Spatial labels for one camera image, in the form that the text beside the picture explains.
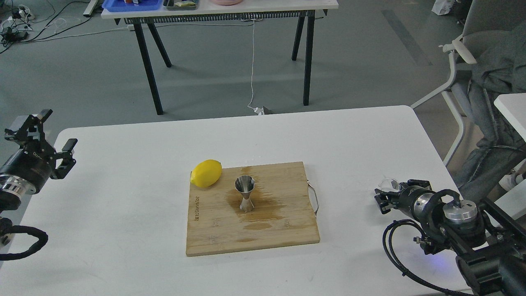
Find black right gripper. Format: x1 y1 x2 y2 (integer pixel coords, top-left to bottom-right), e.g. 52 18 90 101
374 179 435 222

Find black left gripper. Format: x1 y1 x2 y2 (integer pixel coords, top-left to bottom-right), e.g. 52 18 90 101
0 109 78 194

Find steel double jigger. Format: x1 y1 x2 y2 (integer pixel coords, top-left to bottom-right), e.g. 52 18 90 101
235 176 255 213

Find small clear glass cup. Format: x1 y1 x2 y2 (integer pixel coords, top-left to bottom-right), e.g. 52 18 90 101
378 178 401 192

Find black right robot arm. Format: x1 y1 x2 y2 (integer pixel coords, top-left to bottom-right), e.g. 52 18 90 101
374 178 526 296

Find bamboo cutting board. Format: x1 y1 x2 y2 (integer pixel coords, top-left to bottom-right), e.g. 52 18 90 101
186 162 321 257

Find blue plastic tray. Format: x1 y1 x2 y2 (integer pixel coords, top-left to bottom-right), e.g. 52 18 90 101
102 0 163 13

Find person in grey clothes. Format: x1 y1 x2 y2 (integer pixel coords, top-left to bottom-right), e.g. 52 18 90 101
453 22 526 201

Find yellow lemon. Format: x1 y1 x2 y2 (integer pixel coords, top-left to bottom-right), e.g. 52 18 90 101
190 160 222 188

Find grey tray with items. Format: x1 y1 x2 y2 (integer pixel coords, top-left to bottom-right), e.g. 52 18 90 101
162 0 199 11

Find white office chair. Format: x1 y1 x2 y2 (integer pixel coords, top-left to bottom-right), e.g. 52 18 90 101
410 0 526 166

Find white table black legs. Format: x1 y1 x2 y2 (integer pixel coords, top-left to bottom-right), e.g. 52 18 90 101
101 0 339 116

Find pink bowl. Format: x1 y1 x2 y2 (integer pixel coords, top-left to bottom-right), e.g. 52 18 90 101
210 0 243 6

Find floor cables and plugs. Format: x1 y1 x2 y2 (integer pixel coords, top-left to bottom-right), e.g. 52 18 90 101
0 0 103 56

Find white hanging cable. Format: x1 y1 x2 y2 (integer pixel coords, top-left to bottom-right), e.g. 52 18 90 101
247 21 272 116

